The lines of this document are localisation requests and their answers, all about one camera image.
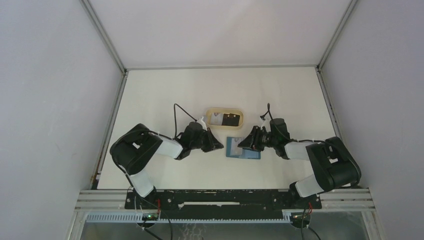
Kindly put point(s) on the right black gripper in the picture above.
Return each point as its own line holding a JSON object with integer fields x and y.
{"x": 252, "y": 140}

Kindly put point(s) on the black card in tray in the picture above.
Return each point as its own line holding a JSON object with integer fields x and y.
{"x": 230, "y": 119}

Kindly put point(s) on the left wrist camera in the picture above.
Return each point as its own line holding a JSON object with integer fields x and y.
{"x": 202, "y": 123}

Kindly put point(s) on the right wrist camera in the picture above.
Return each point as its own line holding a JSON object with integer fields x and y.
{"x": 265, "y": 121}

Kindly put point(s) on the white card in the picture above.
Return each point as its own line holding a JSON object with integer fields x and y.
{"x": 235, "y": 149}
{"x": 216, "y": 118}

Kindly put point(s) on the white card in tray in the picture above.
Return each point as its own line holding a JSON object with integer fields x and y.
{"x": 216, "y": 118}

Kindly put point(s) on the blue card holder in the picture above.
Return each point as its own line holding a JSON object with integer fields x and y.
{"x": 247, "y": 154}

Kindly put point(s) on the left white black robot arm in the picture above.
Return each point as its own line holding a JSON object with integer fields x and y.
{"x": 132, "y": 152}

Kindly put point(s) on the black mounting base plate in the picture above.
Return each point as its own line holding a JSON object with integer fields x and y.
{"x": 235, "y": 204}

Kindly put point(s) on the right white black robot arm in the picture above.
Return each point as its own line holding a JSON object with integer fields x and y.
{"x": 332, "y": 164}

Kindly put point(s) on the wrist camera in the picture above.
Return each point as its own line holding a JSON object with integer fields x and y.
{"x": 202, "y": 123}
{"x": 265, "y": 121}

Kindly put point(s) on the beige oval tray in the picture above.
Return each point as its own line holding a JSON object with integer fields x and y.
{"x": 224, "y": 111}

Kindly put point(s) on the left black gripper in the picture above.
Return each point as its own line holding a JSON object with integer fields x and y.
{"x": 213, "y": 144}

